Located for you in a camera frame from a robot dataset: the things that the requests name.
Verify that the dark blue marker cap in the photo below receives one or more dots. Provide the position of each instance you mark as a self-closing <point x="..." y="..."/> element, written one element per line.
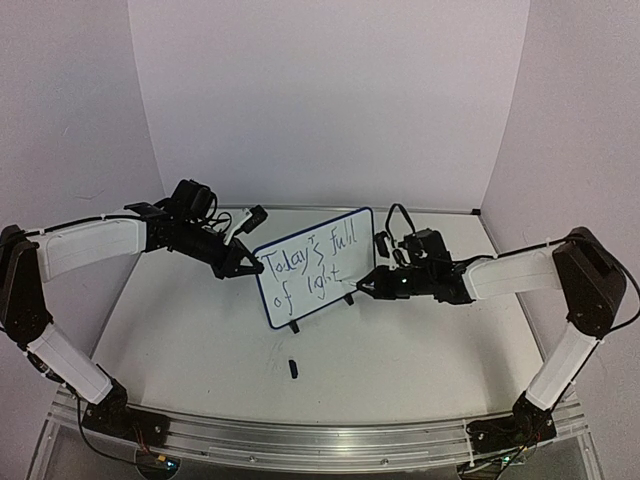
<point x="294" y="372"/>

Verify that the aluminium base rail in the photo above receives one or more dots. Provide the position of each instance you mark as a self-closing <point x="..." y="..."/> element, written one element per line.
<point x="199" y="446"/>

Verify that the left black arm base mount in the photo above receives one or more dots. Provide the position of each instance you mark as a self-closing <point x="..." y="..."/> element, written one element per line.
<point x="115" y="418"/>

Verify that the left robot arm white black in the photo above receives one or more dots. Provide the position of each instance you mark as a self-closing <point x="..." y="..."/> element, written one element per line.
<point x="29" y="259"/>

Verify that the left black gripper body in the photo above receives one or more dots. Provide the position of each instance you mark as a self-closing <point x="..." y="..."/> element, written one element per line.
<point x="190" y="245"/>

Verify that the left black whiteboard foot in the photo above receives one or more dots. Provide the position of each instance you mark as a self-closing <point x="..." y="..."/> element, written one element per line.
<point x="295" y="327"/>

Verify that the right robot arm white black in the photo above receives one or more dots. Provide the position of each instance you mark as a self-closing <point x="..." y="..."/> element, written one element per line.
<point x="591" y="279"/>

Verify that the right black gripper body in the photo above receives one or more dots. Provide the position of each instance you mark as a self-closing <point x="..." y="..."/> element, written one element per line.
<point x="382" y="284"/>

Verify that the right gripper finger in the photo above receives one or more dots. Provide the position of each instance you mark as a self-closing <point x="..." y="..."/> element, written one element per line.
<point x="375" y="279"/>
<point x="371" y="291"/>

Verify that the blue framed whiteboard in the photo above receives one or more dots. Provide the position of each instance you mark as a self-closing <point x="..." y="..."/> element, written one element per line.
<point x="304" y="271"/>

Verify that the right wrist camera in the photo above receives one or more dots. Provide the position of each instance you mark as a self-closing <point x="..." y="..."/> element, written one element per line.
<point x="387" y="248"/>

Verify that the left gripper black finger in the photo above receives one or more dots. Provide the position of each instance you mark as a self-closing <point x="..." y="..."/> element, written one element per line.
<point x="243" y="256"/>
<point x="229" y="272"/>

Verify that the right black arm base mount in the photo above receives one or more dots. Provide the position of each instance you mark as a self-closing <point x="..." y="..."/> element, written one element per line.
<point x="523" y="428"/>

